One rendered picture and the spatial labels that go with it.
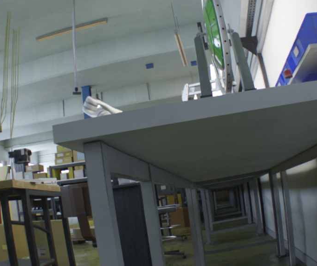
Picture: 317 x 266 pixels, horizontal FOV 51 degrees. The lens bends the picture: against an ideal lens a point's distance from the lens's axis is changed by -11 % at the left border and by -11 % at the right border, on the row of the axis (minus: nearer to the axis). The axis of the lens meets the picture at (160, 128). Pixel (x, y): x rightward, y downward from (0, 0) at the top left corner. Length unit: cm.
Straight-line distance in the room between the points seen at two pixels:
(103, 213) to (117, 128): 18
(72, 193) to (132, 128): 156
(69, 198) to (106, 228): 151
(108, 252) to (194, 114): 33
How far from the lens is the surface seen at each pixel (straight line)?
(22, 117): 1238
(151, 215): 125
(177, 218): 931
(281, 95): 70
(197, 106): 69
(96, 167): 75
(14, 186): 247
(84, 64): 797
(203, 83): 138
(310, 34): 153
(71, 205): 224
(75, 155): 791
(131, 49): 777
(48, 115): 1189
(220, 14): 124
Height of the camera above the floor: 74
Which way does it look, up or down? 11 degrees up
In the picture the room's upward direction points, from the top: 8 degrees counter-clockwise
